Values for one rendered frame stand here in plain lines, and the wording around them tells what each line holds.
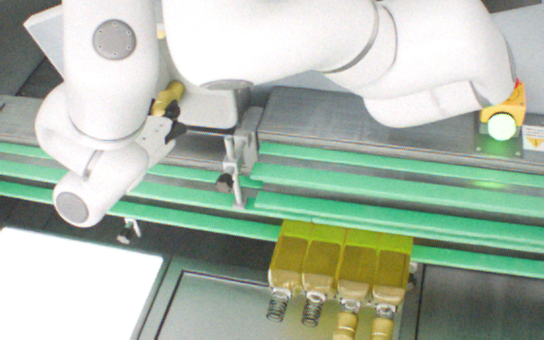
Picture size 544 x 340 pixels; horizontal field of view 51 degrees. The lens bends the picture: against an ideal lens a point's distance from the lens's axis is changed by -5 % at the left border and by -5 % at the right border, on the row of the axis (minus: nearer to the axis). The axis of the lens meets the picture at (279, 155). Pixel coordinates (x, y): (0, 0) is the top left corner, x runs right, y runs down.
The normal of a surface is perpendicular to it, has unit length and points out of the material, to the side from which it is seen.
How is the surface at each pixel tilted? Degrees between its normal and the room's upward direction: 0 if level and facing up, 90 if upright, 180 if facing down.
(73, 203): 16
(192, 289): 90
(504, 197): 90
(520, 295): 90
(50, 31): 0
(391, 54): 64
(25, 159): 90
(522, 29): 0
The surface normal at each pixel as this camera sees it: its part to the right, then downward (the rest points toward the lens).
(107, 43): 0.21, -0.22
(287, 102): -0.07, -0.70
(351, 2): 0.80, -0.15
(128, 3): 0.57, -0.33
